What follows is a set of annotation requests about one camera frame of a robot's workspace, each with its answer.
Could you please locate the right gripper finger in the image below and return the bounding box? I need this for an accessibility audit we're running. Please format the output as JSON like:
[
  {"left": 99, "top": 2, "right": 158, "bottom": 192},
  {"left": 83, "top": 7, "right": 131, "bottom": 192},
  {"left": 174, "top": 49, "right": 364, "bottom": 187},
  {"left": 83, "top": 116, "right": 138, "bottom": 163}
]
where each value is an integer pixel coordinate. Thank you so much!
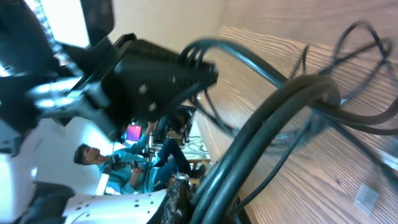
[{"left": 147, "top": 174, "right": 190, "bottom": 224}]

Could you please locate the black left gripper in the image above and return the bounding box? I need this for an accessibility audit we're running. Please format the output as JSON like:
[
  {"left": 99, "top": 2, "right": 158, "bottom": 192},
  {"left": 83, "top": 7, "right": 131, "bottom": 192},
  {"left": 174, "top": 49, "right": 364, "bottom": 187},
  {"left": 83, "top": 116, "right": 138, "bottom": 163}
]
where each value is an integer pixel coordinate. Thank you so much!
[{"left": 1, "top": 0, "right": 218, "bottom": 142}]

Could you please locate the black usb cable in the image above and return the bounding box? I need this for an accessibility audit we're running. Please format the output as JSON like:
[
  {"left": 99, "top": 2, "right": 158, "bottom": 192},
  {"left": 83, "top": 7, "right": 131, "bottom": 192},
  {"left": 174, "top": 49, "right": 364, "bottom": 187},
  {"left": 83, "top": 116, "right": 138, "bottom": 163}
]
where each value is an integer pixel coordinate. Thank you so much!
[
  {"left": 178, "top": 37, "right": 398, "bottom": 224},
  {"left": 229, "top": 20, "right": 398, "bottom": 215}
]

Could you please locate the seated person teal shirt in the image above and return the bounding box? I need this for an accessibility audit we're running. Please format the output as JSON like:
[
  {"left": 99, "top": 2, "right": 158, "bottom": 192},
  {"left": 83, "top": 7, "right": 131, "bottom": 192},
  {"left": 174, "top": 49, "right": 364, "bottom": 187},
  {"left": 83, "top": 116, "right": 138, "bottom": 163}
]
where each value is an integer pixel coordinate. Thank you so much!
[{"left": 73, "top": 121, "right": 206, "bottom": 195}]

